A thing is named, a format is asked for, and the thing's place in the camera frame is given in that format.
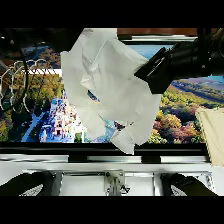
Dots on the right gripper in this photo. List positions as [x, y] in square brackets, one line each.
[156, 71]

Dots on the beige garment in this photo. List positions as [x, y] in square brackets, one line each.
[214, 133]

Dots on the silver frame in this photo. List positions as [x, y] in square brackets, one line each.
[100, 167]

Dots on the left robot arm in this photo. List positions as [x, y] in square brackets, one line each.
[50, 36]

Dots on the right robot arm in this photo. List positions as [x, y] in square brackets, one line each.
[200, 60]

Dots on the white shirt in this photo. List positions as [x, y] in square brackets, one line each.
[113, 83]

